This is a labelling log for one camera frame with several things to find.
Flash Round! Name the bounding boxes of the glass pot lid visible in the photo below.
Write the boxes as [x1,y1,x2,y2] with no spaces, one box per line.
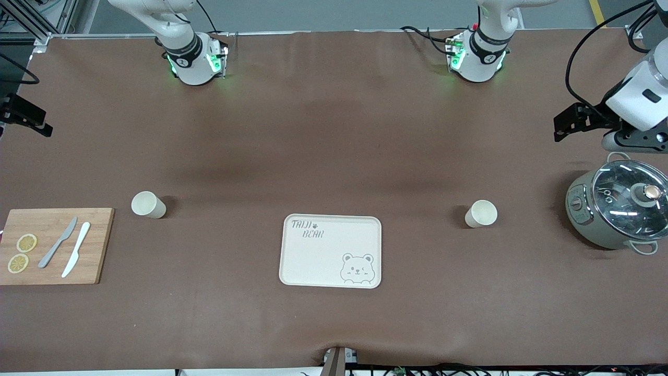
[591,159,668,241]

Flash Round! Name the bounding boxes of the black base cable bundle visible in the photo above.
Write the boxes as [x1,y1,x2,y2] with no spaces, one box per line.
[400,25,452,56]

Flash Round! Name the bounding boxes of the cream bear print tray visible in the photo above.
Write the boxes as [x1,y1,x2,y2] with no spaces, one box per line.
[279,214,383,289]

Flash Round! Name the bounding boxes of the aluminium frame profile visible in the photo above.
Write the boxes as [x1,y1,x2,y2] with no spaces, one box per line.
[0,0,79,49]

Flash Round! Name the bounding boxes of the white plastic cup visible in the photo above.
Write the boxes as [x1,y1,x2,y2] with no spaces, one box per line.
[464,200,498,229]
[131,191,167,219]

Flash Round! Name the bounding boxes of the grey-green electric cooking pot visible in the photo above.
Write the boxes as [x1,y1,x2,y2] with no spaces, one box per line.
[565,151,668,255]

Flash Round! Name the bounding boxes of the thin black base cable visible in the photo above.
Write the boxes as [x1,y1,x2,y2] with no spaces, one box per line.
[195,0,218,33]

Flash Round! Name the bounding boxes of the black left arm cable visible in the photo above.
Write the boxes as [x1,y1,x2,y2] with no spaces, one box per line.
[565,0,668,111]

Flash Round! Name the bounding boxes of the white plastic knife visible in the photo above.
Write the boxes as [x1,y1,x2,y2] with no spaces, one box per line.
[62,222,91,278]

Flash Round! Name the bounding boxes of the grey plastic knife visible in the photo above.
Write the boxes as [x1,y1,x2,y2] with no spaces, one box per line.
[38,217,78,269]

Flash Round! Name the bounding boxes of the brown table cover mat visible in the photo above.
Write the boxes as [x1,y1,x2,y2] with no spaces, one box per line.
[0,29,668,372]

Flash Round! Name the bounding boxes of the black table edge cables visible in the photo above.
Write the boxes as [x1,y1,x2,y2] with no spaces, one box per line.
[300,363,668,376]

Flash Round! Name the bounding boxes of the bamboo cutting board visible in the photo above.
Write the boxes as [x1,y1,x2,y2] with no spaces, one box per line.
[0,208,115,286]

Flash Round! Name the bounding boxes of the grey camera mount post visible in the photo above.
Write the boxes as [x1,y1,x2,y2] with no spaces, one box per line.
[323,346,359,376]

